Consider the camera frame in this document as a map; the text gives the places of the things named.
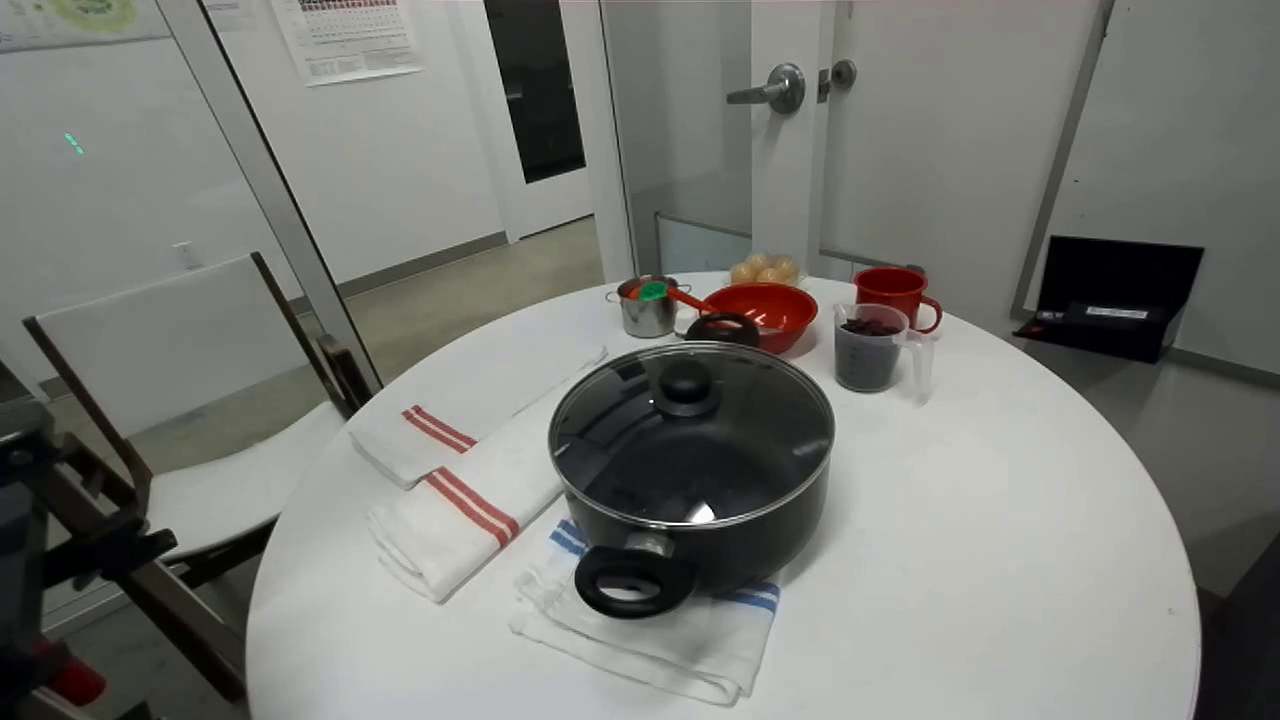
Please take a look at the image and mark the glass pot lid black knob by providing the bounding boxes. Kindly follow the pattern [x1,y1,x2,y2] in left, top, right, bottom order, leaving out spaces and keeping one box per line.
[550,341,840,531]

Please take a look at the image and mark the black cooking pot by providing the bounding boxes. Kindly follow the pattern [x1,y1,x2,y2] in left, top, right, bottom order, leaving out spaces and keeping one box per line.
[550,311,840,622]

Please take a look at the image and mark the small steel cup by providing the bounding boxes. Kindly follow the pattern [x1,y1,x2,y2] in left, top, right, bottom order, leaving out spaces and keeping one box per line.
[611,271,683,341]

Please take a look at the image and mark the red bowl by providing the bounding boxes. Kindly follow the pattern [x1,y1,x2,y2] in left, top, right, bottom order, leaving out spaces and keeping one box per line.
[692,281,824,361]

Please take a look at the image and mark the pale round food pile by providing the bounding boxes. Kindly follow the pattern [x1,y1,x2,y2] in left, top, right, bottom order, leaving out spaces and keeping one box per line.
[727,252,808,293]

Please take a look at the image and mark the long white towel red stripes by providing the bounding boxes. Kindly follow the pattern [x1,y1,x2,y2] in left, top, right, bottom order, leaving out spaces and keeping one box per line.
[349,336,611,492]

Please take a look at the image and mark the clear measuring cup dark contents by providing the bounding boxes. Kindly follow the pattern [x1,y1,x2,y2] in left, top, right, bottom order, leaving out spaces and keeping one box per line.
[831,299,936,406]

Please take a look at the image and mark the frosted glass door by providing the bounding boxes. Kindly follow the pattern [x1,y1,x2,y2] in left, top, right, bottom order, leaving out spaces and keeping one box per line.
[594,0,1115,336]

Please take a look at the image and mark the folded white towel red stripes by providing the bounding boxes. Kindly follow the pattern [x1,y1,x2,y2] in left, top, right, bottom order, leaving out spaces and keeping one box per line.
[370,397,573,607]

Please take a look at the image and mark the red mug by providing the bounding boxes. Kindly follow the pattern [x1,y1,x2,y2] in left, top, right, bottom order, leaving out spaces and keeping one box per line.
[853,259,950,336]

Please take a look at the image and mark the white towel blue stripes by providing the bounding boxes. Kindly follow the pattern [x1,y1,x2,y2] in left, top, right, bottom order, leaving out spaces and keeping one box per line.
[508,515,785,711]

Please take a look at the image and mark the silver door knob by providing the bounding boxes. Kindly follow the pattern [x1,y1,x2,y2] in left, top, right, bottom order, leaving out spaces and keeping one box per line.
[813,58,859,108]

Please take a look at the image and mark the white folding chair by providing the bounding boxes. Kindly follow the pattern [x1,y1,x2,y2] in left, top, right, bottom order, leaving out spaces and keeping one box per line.
[21,250,386,706]

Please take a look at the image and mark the silver lever door handle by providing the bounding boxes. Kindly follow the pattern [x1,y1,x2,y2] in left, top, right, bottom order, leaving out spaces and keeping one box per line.
[723,62,808,122]

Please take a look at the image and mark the grey metal partition frame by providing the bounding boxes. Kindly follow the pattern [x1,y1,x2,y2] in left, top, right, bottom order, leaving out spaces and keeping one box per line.
[158,0,394,406]

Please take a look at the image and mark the white paper wall poster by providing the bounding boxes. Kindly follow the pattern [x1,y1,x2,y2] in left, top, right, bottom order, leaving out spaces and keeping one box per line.
[269,0,424,89]

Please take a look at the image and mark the black camera stand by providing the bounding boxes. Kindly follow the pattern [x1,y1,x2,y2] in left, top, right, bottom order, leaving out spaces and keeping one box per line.
[0,363,182,720]

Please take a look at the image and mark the wall poster green print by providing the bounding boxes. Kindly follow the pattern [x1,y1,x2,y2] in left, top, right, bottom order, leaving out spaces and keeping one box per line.
[0,0,171,58]

